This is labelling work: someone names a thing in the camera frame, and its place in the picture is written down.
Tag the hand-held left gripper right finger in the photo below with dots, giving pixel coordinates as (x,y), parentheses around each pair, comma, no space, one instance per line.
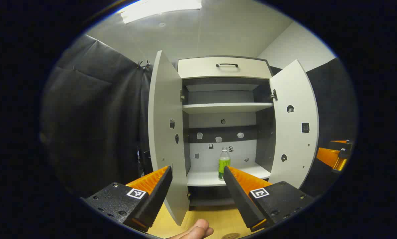
(240,199)

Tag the black backdrop cloth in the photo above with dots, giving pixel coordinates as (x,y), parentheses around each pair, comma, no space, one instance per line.
(95,116)

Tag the round brown coaster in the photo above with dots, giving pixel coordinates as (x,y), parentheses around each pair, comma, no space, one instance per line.
(231,236)

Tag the clear bottle green label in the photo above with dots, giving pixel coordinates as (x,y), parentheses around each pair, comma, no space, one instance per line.
(224,162)

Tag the ceiling light panel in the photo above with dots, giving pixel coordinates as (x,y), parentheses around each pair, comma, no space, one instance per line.
(158,8)

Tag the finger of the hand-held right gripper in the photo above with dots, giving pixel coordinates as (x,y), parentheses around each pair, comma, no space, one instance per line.
(346,146)
(328,157)

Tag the white door cherry sticker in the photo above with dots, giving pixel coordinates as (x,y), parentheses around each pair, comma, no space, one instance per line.
(294,132)

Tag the white door camera sticker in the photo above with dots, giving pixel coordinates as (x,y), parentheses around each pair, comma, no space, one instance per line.
(165,116)

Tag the white grey cabinet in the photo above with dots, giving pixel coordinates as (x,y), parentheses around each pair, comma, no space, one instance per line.
(225,108)

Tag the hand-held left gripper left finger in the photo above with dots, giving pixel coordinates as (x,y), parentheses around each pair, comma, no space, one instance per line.
(158,196)

